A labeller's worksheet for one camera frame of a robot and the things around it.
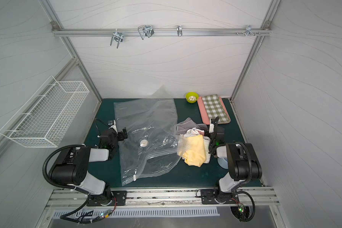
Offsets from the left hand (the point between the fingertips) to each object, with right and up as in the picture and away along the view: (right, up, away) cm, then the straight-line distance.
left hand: (118, 128), depth 94 cm
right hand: (+62, +1, +1) cm, 62 cm away
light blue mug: (+66, -18, -14) cm, 70 cm away
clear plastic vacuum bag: (+26, -5, -19) cm, 33 cm away
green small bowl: (+53, +24, +24) cm, 63 cm away
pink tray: (+61, +8, +15) cm, 63 cm away
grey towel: (+44, +1, +3) cm, 44 cm away
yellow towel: (+49, -13, -12) cm, 52 cm away
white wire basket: (-26, +8, -25) cm, 37 cm away
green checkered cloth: (+71, +14, +21) cm, 76 cm away
